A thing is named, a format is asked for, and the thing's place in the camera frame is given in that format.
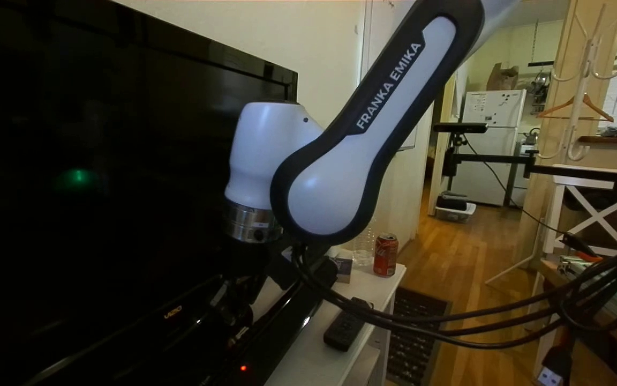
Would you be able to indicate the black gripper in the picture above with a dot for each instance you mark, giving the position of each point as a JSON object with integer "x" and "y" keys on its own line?
{"x": 254, "y": 279}

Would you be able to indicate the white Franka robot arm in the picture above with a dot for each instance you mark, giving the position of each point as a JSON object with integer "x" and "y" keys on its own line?
{"x": 298, "y": 188}

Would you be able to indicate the black soundbar speaker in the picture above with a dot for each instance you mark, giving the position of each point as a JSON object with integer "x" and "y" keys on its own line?
{"x": 251, "y": 359}

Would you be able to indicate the white TV stand cabinet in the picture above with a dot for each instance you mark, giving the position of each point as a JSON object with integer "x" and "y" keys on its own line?
{"x": 311, "y": 363}

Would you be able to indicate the black remote control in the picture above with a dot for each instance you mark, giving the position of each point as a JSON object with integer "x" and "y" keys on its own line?
{"x": 344, "y": 330}

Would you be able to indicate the red cola can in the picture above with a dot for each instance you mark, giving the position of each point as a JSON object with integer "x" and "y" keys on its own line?
{"x": 386, "y": 249}

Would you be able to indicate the black floor vent grille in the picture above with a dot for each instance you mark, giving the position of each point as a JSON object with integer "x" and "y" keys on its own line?
{"x": 412, "y": 359}

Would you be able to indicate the black flat screen television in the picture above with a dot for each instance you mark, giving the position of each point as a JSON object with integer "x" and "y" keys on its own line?
{"x": 114, "y": 155}

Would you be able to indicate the white refrigerator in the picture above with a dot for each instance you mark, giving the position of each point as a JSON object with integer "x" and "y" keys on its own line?
{"x": 501, "y": 113}

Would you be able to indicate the wooden coat rack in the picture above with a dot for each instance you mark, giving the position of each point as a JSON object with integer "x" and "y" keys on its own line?
{"x": 583, "y": 69}

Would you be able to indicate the black camera on boom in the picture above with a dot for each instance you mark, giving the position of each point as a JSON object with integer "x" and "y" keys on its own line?
{"x": 459, "y": 127}

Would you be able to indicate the white cross-frame side table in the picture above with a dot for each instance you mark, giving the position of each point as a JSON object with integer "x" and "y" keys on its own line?
{"x": 595, "y": 192}

